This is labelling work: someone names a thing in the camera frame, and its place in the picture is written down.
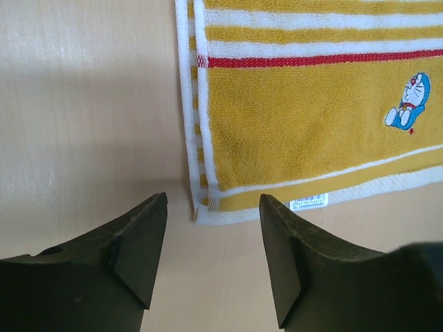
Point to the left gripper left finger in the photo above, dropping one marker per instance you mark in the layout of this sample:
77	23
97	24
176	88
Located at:
102	280

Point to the yellow striped towel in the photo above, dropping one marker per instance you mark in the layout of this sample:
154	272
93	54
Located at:
312	102

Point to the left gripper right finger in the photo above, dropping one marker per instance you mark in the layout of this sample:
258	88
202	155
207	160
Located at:
321	282

